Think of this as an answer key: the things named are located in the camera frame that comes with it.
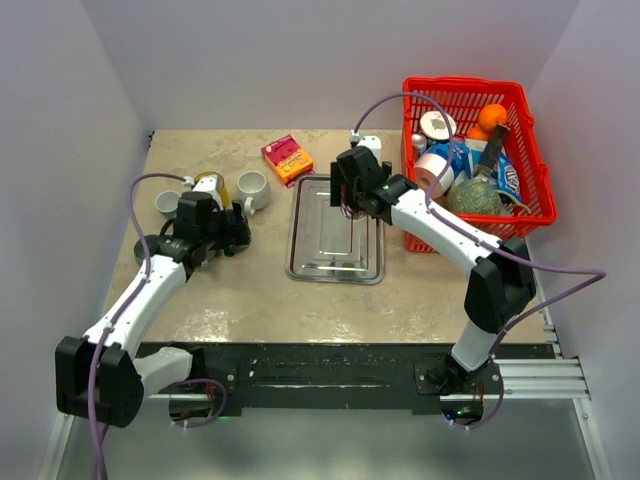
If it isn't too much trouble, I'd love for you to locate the white speckled mug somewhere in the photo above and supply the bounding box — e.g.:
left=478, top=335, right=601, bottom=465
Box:
left=237, top=171, right=271, bottom=216

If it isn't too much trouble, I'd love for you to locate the yellow mug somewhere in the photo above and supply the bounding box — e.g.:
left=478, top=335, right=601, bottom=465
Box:
left=193, top=172, right=230, bottom=210

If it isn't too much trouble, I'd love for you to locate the dark red mug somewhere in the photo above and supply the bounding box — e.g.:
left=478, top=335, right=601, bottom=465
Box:
left=340, top=202, right=368, bottom=221

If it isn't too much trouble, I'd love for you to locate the grey blue mug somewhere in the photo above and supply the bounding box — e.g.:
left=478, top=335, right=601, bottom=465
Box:
left=154, top=190, right=180, bottom=219

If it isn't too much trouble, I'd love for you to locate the grey green mug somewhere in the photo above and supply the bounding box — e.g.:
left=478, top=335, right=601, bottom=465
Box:
left=133, top=235, right=158, bottom=266

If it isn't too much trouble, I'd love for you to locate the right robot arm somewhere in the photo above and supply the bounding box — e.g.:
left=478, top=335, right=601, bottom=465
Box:
left=330, top=146, right=536, bottom=395

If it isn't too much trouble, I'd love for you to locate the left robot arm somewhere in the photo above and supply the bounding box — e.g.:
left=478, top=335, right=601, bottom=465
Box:
left=55, top=191, right=251, bottom=428

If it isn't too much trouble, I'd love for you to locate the pink orange snack box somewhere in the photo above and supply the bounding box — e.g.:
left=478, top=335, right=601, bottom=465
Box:
left=261, top=135, right=314, bottom=188

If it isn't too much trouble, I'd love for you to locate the silver can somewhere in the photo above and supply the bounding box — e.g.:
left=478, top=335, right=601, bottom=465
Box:
left=411, top=133, right=428, bottom=159

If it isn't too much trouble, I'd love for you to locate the metal tray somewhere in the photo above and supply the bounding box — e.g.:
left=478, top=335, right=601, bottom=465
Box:
left=285, top=174, right=385, bottom=285

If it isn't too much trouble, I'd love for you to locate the pink white toilet roll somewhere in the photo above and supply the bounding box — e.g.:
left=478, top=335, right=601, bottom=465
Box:
left=414, top=153, right=455, bottom=199

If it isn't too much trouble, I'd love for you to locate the white tape roll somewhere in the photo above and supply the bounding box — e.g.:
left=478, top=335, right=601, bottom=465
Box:
left=419, top=110, right=457, bottom=143

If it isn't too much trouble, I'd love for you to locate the blue white packet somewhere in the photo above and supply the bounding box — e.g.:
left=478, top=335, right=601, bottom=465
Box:
left=426, top=142, right=470, bottom=182

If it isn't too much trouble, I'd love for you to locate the green patterned ball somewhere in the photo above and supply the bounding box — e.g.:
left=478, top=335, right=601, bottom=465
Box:
left=446, top=178, right=502, bottom=215

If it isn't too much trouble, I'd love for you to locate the orange fruit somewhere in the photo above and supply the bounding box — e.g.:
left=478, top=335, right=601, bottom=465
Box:
left=466, top=125, right=491, bottom=141
left=477, top=103, right=508, bottom=132

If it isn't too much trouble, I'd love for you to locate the red plastic basket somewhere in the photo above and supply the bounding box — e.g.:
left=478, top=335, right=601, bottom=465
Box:
left=403, top=77, right=557, bottom=239

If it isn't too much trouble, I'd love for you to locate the blue snack bag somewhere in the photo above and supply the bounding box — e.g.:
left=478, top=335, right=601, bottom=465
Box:
left=491, top=153, right=522, bottom=204

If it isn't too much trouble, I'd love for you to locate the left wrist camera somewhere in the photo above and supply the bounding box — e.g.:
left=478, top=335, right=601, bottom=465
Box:
left=184, top=173, right=229, bottom=209

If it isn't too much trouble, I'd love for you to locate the brown handled tool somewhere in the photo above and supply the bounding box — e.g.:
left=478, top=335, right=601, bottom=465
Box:
left=473, top=124, right=510, bottom=178

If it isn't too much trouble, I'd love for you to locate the black base frame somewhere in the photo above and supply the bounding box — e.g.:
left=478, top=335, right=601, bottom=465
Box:
left=84, top=342, right=559, bottom=419

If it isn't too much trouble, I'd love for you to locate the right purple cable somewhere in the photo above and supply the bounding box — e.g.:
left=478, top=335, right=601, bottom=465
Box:
left=352, top=92, right=607, bottom=431

